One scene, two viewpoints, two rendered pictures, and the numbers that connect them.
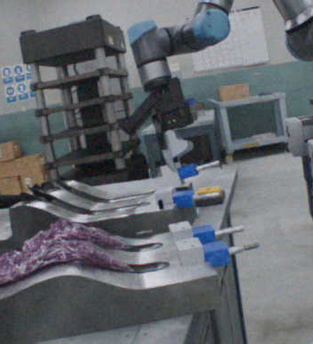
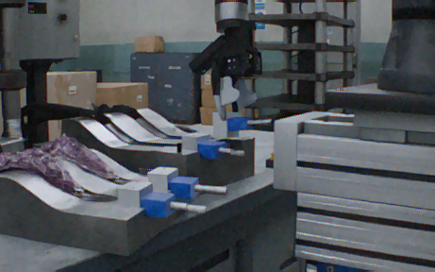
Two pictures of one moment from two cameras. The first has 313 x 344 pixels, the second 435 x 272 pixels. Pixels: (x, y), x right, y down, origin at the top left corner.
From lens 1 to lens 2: 0.41 m
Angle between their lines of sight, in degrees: 20
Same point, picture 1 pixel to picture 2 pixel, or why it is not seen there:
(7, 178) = (211, 109)
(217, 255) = (153, 205)
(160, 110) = (223, 54)
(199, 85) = not seen: hidden behind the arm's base
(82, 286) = (17, 192)
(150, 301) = (67, 225)
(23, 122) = not seen: hidden behind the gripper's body
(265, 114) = not seen: outside the picture
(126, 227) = (145, 162)
